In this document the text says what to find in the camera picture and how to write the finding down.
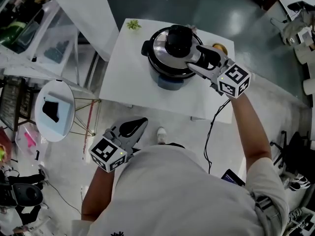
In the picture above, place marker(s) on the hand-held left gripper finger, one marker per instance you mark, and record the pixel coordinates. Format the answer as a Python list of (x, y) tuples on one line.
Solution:
[(137, 138), (128, 121)]

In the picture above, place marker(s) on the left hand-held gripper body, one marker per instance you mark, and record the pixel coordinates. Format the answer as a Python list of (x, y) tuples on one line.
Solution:
[(105, 154)]

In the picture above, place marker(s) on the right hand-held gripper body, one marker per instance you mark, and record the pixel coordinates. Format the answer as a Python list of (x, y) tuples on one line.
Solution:
[(233, 80)]

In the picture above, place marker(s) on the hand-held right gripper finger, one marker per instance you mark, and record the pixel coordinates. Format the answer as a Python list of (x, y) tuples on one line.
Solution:
[(201, 70), (211, 51)]

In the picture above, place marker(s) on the dark blue pressure cooker pot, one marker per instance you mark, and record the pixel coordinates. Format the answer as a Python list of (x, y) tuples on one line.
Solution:
[(172, 83)]

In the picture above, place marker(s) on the silver black cooker lid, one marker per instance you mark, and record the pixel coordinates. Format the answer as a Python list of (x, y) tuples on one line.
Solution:
[(160, 48)]

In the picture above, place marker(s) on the person's left forearm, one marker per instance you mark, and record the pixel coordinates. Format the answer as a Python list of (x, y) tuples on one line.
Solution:
[(96, 195)]

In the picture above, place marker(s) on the person's right forearm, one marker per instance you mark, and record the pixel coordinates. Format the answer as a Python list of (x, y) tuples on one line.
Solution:
[(248, 131)]

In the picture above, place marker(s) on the orange fruit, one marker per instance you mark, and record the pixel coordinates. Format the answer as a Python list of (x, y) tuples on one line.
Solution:
[(217, 46)]

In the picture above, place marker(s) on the person's right white shoe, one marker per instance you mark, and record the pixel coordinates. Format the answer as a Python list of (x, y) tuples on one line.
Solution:
[(161, 134)]

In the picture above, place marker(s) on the pink plush toy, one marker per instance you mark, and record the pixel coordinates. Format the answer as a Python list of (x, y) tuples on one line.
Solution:
[(193, 28)]

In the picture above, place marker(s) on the person's black trousers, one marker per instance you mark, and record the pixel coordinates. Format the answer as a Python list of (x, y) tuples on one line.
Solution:
[(176, 145)]

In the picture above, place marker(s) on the person's white shirt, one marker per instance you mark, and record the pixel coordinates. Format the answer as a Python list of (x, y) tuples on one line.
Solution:
[(172, 195)]

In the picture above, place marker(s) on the black cloth pouch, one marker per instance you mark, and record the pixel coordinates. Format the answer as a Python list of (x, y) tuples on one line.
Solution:
[(51, 110)]

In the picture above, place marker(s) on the pink paper star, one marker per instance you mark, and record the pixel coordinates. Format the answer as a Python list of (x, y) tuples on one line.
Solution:
[(30, 139)]

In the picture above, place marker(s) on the small green plant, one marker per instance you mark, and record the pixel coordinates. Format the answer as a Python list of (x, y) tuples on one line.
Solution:
[(133, 25)]

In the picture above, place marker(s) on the clear plastic lidded box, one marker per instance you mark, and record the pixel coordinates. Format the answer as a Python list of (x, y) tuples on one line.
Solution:
[(21, 149)]

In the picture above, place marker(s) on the black round device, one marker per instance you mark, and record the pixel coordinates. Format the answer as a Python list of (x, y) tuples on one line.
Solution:
[(27, 195)]

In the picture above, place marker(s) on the black office chair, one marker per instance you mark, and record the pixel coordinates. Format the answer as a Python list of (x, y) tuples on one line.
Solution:
[(297, 149)]

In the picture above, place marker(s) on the black tablet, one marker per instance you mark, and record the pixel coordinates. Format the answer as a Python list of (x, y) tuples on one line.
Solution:
[(232, 177)]

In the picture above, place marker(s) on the white metal shelving rack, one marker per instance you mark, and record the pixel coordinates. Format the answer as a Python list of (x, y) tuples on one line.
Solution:
[(37, 71)]

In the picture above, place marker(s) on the black metal mesh chair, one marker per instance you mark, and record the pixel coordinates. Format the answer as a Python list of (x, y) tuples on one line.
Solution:
[(12, 104)]

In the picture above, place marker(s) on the clear plastic storage bin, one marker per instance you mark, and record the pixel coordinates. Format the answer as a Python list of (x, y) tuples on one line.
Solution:
[(59, 33)]

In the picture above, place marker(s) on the green round container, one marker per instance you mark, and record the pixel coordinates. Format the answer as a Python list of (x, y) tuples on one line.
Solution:
[(12, 32)]

